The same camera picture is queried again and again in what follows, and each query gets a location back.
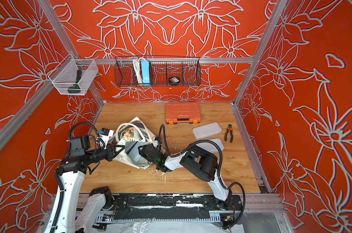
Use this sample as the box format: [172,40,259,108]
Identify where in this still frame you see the small black round device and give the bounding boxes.
[168,77,181,86]

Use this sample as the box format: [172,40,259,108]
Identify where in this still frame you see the grey pencil case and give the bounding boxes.
[125,141,148,166]
[192,122,222,140]
[202,138,225,153]

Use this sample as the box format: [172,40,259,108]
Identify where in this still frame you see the dark green flashlight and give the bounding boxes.
[68,70,82,94]

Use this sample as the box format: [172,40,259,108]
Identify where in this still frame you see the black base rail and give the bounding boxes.
[95,193,243,224]

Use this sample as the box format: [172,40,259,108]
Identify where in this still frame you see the orange black pliers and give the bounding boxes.
[224,124,234,143]

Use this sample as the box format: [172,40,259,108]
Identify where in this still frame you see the light blue box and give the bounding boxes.
[141,60,150,85]

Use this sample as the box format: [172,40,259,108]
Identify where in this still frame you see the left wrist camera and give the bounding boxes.
[98,128,114,147]

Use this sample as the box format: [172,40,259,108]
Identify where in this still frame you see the white coiled cable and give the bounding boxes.
[133,57,143,85]

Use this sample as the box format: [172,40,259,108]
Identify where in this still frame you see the black wire wall basket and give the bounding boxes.
[114,55,202,87]

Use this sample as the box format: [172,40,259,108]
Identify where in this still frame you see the orange plastic tool case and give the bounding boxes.
[165,102,202,125]

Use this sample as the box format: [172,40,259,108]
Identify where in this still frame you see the clear acrylic wall box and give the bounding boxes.
[48,54,98,96]

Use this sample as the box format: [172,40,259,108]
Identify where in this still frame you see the white canvas tote bag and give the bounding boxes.
[111,117,159,170]

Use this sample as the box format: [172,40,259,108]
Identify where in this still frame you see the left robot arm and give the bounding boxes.
[44,122,124,233]

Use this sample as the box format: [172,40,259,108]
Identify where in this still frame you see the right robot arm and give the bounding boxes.
[138,125,246,231]

